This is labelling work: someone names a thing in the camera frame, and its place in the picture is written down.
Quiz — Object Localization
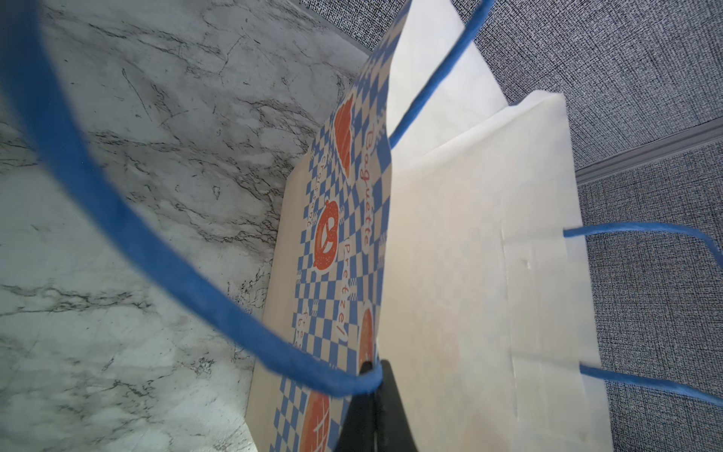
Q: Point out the checkered paper bag blue handles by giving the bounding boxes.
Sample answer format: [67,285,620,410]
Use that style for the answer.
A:
[0,0,723,452]

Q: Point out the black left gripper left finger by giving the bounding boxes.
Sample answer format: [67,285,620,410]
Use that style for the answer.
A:
[334,391,377,452]

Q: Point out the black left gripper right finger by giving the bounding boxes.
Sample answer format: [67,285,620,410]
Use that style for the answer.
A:
[375,360,418,452]

